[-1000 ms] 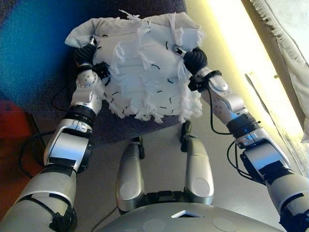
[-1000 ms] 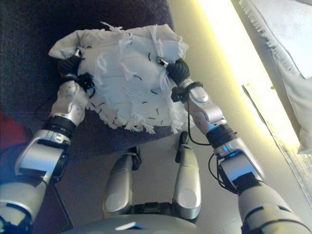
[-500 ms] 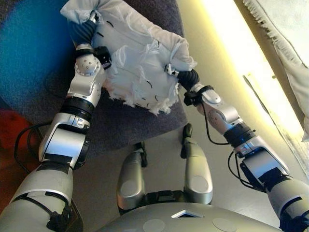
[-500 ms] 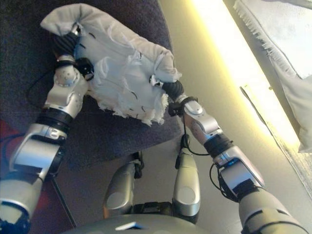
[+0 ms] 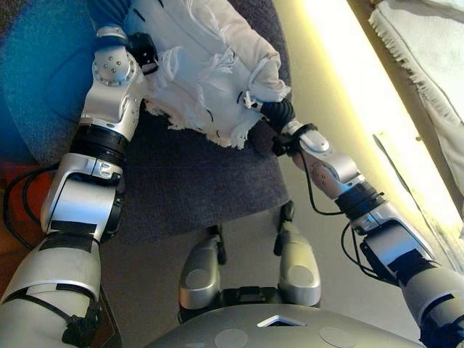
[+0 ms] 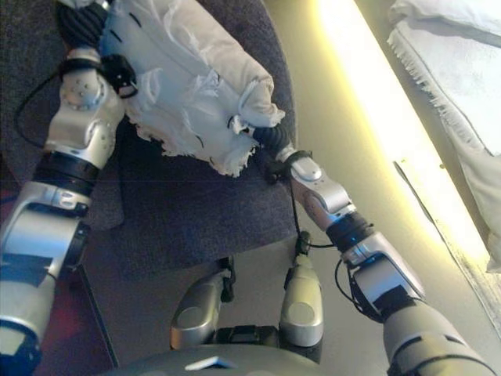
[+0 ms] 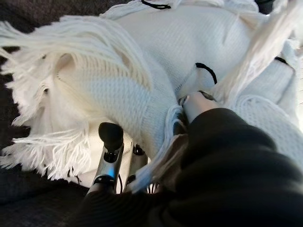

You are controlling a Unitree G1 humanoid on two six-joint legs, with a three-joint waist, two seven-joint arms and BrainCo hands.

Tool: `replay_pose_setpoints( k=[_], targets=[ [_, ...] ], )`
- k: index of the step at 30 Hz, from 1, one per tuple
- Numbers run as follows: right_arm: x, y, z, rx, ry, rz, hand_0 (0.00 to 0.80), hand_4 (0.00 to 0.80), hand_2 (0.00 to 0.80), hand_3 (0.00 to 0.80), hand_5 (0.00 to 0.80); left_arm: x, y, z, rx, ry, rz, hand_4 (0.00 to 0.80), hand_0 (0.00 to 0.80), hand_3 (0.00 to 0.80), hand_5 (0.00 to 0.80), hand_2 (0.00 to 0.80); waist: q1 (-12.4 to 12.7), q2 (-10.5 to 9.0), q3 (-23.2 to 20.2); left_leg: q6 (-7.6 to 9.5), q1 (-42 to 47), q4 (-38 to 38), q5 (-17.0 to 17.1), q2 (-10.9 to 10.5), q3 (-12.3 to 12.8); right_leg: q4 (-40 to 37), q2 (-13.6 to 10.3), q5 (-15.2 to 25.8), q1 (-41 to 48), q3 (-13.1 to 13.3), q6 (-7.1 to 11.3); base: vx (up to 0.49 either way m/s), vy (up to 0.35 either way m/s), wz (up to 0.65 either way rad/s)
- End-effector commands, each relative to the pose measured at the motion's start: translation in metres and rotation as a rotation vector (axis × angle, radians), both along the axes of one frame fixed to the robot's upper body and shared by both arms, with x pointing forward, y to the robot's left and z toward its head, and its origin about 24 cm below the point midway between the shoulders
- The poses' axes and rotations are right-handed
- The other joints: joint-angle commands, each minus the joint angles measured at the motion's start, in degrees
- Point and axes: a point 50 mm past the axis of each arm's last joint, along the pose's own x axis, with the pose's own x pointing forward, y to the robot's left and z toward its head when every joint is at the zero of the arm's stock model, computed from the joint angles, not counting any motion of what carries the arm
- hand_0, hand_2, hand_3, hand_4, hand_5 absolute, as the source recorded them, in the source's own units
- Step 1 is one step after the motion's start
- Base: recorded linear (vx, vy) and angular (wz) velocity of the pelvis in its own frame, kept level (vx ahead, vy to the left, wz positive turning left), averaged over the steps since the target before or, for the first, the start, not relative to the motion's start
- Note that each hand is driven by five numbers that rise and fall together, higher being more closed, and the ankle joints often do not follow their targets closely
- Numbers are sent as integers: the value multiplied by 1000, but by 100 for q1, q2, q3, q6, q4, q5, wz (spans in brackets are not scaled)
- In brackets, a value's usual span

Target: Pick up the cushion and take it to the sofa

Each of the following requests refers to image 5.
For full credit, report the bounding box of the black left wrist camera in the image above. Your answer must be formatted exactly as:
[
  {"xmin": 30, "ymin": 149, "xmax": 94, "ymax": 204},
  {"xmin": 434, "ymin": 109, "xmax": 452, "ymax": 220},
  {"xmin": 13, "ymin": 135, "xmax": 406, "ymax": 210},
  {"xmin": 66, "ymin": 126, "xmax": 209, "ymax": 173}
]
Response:
[{"xmin": 128, "ymin": 32, "xmax": 160, "ymax": 76}]

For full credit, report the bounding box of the silver robot torso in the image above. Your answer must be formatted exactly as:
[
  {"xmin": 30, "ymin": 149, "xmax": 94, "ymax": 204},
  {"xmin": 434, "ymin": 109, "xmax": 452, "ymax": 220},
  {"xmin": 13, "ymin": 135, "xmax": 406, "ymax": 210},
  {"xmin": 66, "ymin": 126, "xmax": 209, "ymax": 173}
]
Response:
[{"xmin": 144, "ymin": 286, "xmax": 425, "ymax": 348}]

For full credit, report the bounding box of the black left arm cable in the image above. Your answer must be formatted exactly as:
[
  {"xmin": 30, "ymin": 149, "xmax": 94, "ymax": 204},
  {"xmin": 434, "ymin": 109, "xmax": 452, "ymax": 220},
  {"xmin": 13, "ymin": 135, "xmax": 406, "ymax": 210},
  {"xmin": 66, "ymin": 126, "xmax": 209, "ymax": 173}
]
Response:
[{"xmin": 1, "ymin": 165, "xmax": 61, "ymax": 251}]

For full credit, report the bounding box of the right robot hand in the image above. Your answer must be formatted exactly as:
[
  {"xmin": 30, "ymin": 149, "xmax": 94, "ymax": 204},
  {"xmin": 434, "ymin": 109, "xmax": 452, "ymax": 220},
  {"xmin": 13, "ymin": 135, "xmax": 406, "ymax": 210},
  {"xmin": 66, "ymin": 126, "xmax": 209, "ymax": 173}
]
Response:
[{"xmin": 237, "ymin": 92, "xmax": 297, "ymax": 133}]

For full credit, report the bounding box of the silver right robot leg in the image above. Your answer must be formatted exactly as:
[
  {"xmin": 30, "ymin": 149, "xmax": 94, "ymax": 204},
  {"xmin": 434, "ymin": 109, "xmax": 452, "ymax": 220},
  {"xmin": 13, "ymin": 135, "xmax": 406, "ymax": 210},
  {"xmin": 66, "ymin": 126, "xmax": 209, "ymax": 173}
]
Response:
[{"xmin": 273, "ymin": 201, "xmax": 322, "ymax": 307}]

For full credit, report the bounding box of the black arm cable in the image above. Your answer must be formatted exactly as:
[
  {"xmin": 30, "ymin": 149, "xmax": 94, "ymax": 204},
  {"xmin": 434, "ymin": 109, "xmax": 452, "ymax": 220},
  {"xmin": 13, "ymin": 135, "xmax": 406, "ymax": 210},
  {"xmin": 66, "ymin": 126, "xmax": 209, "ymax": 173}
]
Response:
[
  {"xmin": 1, "ymin": 165, "xmax": 61, "ymax": 251},
  {"xmin": 300, "ymin": 152, "xmax": 387, "ymax": 286}
]

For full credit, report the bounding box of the grey fabric armchair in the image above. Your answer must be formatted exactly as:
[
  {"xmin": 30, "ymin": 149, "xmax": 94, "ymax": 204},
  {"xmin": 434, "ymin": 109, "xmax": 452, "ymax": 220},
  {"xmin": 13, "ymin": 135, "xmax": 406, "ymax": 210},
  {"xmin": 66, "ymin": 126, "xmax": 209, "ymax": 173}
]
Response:
[{"xmin": 0, "ymin": 0, "xmax": 294, "ymax": 239}]

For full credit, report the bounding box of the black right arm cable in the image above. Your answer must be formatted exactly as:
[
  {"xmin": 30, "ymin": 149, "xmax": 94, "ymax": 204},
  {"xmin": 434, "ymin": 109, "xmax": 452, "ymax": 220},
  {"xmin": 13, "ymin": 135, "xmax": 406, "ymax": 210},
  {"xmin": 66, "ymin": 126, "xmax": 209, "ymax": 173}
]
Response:
[{"xmin": 300, "ymin": 152, "xmax": 387, "ymax": 286}]

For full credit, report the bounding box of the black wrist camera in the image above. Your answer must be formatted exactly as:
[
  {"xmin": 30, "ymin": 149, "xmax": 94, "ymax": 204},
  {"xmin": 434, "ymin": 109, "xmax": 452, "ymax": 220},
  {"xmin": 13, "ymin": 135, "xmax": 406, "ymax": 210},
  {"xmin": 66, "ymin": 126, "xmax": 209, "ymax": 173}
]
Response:
[
  {"xmin": 128, "ymin": 32, "xmax": 160, "ymax": 76},
  {"xmin": 271, "ymin": 132, "xmax": 302, "ymax": 157}
]

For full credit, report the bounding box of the silver left robot leg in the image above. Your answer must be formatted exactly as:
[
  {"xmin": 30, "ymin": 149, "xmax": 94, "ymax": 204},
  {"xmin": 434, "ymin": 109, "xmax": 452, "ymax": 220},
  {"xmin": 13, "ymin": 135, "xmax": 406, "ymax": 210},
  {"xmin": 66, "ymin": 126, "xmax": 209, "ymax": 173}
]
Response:
[{"xmin": 177, "ymin": 224, "xmax": 228, "ymax": 311}]

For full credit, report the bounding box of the bed with white linen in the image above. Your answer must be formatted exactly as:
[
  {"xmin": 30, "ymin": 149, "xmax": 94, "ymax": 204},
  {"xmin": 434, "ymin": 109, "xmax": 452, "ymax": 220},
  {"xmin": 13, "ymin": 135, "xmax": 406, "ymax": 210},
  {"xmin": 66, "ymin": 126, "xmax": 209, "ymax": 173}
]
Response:
[{"xmin": 275, "ymin": 0, "xmax": 464, "ymax": 276}]

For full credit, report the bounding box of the silver robot leg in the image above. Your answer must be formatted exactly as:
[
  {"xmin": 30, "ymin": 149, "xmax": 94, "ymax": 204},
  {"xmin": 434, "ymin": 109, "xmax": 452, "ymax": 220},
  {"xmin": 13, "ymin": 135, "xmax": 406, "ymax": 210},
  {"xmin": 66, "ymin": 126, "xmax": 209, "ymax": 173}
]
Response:
[
  {"xmin": 177, "ymin": 224, "xmax": 228, "ymax": 311},
  {"xmin": 273, "ymin": 201, "xmax": 322, "ymax": 307}
]

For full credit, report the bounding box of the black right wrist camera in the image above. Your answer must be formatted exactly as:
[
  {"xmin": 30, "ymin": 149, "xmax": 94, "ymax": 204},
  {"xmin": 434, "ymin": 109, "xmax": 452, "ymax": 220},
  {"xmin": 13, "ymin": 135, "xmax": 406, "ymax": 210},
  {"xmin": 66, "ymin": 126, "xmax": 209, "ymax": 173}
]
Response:
[{"xmin": 271, "ymin": 132, "xmax": 302, "ymax": 157}]

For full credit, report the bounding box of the white fringed cushion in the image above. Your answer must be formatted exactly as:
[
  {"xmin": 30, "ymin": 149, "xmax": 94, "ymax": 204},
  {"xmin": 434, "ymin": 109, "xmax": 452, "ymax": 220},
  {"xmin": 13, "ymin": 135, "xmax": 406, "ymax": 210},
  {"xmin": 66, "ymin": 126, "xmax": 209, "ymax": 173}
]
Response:
[{"xmin": 121, "ymin": 0, "xmax": 291, "ymax": 149}]

